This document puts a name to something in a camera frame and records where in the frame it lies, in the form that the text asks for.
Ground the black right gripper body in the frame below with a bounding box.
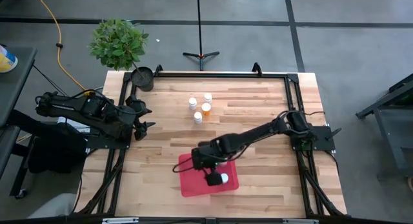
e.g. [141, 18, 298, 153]
[191, 145, 224, 172]

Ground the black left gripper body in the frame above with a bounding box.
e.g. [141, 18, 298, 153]
[125, 94, 147, 132]

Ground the red translucent plastic basket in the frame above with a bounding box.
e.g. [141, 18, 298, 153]
[177, 152, 240, 198]

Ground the black plant pot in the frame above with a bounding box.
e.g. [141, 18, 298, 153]
[130, 66, 155, 92]

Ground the green leafy plant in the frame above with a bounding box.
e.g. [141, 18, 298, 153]
[89, 18, 150, 72]

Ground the black rolling chair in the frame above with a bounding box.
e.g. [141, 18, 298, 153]
[0, 109, 90, 199]

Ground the white edge clip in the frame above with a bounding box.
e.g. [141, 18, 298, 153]
[101, 217, 140, 224]
[281, 218, 319, 224]

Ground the black tripod stand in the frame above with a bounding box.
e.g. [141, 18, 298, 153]
[182, 0, 221, 72]

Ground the person's leg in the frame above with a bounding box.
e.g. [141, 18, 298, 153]
[27, 193, 77, 218]

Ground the black side table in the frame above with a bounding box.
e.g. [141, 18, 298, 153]
[0, 45, 38, 128]

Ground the yellow and blue container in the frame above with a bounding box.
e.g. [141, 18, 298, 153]
[0, 45, 19, 73]

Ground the grey metal cart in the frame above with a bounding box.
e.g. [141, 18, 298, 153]
[356, 74, 413, 179]

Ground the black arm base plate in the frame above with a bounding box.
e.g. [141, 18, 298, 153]
[292, 125, 342, 152]
[84, 135, 132, 150]

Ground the black metal table frame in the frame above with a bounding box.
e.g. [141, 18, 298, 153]
[72, 62, 348, 218]

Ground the thin black floor cable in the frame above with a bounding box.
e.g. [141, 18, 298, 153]
[32, 64, 70, 97]

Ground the yellow extension cable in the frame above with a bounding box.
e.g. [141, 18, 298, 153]
[32, 0, 97, 97]

